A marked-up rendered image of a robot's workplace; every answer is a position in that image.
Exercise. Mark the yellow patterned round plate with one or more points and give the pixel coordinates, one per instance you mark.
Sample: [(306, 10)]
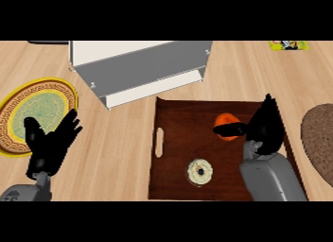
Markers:
[(34, 116)]

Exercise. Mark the dark brown wooden tray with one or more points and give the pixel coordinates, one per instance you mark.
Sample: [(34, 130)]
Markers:
[(193, 148)]

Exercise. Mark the white grey tiered shelf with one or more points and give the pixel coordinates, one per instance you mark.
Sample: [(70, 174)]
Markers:
[(141, 69)]

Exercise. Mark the brown woven round placemat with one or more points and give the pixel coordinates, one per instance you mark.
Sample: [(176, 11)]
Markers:
[(327, 141)]

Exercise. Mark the yellow snack packet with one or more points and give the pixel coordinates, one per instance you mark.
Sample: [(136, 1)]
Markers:
[(289, 45)]

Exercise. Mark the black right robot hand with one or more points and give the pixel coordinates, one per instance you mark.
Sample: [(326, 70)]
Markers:
[(266, 132)]

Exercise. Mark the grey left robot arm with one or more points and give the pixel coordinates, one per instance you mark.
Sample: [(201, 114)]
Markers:
[(30, 191)]

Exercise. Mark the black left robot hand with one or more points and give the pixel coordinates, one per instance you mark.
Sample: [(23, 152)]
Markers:
[(48, 148)]

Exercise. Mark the orange squash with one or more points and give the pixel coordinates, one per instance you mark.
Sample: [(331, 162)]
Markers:
[(225, 123)]

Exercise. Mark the pale round bagel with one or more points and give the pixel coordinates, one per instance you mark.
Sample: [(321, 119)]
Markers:
[(200, 171)]

